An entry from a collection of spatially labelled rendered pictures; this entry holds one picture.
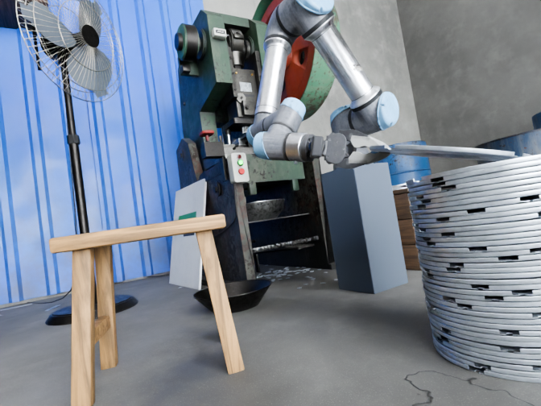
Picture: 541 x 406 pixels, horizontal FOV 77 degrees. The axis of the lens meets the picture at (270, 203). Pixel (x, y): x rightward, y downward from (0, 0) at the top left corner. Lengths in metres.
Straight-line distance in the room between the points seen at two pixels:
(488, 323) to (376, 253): 0.64
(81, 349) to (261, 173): 1.19
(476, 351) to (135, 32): 3.20
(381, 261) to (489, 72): 3.77
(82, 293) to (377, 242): 0.91
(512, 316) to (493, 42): 4.35
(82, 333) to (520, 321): 0.76
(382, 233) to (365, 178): 0.20
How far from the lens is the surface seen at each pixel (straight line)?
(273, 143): 0.90
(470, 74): 4.91
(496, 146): 1.60
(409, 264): 1.60
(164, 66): 3.30
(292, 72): 2.29
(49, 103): 3.04
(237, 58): 2.13
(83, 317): 0.79
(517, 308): 0.66
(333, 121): 1.34
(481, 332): 0.68
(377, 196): 1.28
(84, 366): 0.81
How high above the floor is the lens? 0.30
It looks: 3 degrees up
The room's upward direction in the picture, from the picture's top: 9 degrees counter-clockwise
